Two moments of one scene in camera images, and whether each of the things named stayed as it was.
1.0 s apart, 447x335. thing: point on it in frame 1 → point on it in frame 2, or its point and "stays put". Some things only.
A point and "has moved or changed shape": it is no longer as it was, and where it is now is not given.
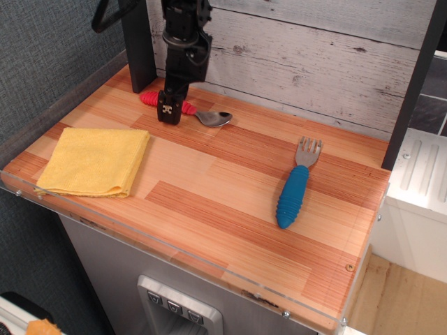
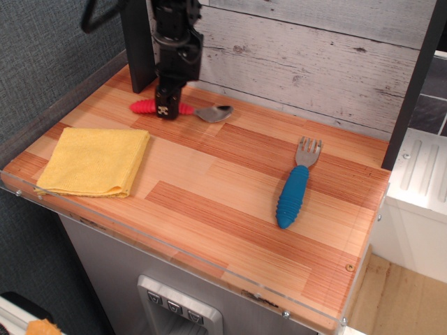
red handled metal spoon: (211, 118) has moved or changed shape
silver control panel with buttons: (168, 311) stays put
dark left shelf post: (140, 44) stays put
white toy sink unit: (411, 229) stays put
